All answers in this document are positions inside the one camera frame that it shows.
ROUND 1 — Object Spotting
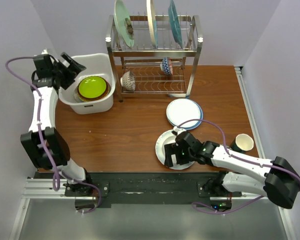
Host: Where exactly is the teal plate in rack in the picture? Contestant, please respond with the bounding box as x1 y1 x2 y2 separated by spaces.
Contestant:
168 0 183 48

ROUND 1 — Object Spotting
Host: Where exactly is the grey patterned bowl in rack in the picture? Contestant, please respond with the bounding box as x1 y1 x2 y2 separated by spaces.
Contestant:
120 70 136 92

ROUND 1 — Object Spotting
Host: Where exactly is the red-orange plate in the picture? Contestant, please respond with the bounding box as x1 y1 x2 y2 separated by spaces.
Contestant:
74 82 111 103

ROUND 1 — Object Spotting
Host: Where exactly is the aluminium frame rail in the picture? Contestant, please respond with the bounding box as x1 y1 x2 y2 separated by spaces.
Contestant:
234 66 297 240

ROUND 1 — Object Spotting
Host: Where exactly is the white scalloped plate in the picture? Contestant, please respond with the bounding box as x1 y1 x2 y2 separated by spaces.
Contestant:
155 129 195 171

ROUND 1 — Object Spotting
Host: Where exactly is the white plastic bin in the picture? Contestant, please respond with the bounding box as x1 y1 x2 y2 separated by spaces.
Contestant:
58 53 116 115

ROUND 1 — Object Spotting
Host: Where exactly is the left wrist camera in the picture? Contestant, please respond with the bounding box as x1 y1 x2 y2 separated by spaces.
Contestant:
41 49 50 55

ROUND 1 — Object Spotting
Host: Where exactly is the light green plate in rack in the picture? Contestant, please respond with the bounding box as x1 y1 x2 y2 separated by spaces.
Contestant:
114 0 135 49

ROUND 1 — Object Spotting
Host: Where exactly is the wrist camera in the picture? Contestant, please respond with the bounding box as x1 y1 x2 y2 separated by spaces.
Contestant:
172 126 186 136
41 49 50 55

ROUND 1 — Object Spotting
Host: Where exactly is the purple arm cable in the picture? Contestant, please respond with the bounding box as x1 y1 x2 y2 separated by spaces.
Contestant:
5 56 102 214
174 118 300 215

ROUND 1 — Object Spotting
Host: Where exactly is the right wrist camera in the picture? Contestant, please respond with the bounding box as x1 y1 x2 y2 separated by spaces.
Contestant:
172 126 186 136

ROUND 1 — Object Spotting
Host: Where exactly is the cream rimmed plate in rack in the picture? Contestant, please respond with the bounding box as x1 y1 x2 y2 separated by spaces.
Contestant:
146 0 158 49

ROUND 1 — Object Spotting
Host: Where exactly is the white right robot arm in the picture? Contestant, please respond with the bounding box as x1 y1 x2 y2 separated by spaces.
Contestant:
158 129 300 209

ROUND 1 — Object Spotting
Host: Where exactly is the lime green plate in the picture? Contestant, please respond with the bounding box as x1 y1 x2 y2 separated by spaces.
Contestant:
78 76 108 99

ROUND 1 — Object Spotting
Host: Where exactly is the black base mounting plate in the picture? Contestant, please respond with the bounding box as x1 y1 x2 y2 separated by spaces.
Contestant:
63 171 243 210

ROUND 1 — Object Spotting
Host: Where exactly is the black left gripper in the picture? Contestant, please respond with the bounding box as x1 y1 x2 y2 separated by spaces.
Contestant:
51 52 86 90

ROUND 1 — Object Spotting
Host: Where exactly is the yellow black ornate plate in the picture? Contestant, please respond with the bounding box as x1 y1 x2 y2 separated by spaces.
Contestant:
74 76 111 102

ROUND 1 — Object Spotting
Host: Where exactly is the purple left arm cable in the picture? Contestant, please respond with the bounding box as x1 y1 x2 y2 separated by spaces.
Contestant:
5 56 102 214

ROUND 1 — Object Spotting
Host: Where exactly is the stainless steel dish rack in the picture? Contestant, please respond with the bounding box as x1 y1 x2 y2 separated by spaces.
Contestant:
105 14 204 102

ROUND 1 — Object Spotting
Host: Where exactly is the dark green cup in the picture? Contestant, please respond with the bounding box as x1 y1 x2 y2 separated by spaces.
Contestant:
230 133 254 154

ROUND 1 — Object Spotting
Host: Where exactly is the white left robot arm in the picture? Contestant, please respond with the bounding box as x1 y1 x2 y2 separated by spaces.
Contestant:
20 52 94 196

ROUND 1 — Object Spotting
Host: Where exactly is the blue zigzag patterned bowl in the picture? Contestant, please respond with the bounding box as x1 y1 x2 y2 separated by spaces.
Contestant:
160 57 173 76

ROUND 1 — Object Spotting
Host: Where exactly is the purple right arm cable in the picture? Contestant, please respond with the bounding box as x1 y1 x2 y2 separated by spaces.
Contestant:
174 118 300 215

